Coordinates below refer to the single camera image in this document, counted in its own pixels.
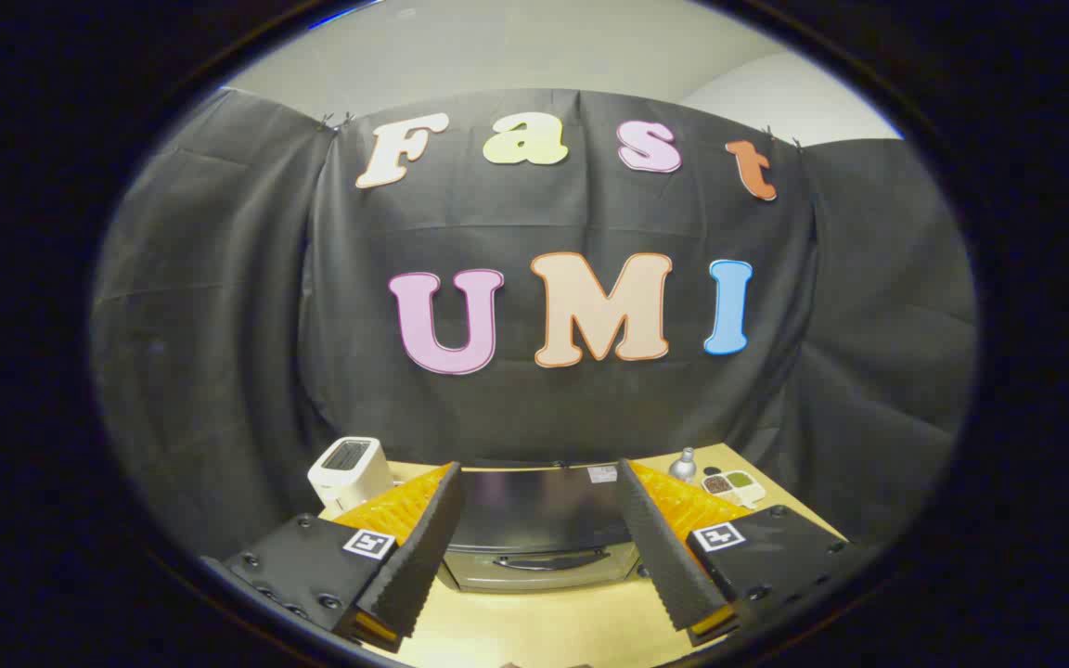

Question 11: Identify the black toaster oven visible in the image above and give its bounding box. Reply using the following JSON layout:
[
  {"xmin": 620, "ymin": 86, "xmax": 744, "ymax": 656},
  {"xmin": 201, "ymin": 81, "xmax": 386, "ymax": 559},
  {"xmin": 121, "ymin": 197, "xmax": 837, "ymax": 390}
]
[{"xmin": 440, "ymin": 461, "xmax": 649, "ymax": 595}]

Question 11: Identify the white divided condiment dish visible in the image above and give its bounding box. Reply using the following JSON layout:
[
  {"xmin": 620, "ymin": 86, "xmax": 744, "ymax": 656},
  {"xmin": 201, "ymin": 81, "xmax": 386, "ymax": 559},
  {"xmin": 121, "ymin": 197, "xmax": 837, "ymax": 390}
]
[{"xmin": 700, "ymin": 469, "xmax": 766, "ymax": 509}]

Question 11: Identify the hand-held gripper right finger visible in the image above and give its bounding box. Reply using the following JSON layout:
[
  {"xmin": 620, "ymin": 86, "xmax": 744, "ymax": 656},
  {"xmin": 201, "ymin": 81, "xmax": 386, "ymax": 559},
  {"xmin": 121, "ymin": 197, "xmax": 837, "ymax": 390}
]
[{"xmin": 615, "ymin": 457, "xmax": 858, "ymax": 648}]

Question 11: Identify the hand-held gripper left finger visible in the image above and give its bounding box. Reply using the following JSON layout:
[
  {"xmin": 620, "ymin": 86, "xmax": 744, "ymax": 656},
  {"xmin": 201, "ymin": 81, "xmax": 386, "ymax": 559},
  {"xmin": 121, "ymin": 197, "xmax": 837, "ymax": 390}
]
[{"xmin": 205, "ymin": 461, "xmax": 467, "ymax": 650}]

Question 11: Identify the black backdrop cloth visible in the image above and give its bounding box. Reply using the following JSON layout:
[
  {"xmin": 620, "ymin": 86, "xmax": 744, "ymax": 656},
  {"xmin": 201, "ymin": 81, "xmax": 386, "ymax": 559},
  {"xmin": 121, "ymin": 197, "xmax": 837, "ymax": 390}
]
[{"xmin": 89, "ymin": 88, "xmax": 979, "ymax": 559}]

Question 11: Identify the white pop-up toaster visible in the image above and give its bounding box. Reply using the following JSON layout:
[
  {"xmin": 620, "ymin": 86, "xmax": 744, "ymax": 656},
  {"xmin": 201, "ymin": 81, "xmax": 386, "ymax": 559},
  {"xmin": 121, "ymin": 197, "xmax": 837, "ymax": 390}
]
[{"xmin": 307, "ymin": 436, "xmax": 395, "ymax": 519}]

